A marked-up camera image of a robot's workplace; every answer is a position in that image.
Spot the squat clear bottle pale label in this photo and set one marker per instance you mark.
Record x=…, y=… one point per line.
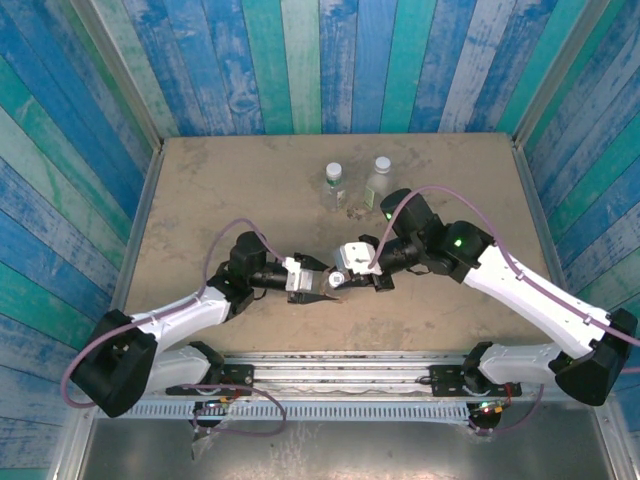
x=376, y=190

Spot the clear bottle with green label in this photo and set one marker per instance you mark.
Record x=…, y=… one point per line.
x=334, y=192

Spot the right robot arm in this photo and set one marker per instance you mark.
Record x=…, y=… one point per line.
x=530, y=295

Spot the aluminium frame post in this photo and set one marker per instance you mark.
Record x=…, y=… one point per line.
x=119, y=70
x=564, y=70

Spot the aluminium mounting rail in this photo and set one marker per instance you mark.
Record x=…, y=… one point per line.
x=350, y=372

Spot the small circuit board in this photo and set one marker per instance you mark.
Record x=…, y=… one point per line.
x=487, y=407
x=207, y=404

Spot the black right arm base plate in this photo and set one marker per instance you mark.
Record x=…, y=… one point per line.
x=442, y=380

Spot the steel sheet panel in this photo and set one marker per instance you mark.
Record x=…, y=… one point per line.
x=350, y=450

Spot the aluminium table edge rail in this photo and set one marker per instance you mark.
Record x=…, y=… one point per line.
x=131, y=250
x=536, y=200

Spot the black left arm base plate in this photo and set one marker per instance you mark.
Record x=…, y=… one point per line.
x=237, y=372

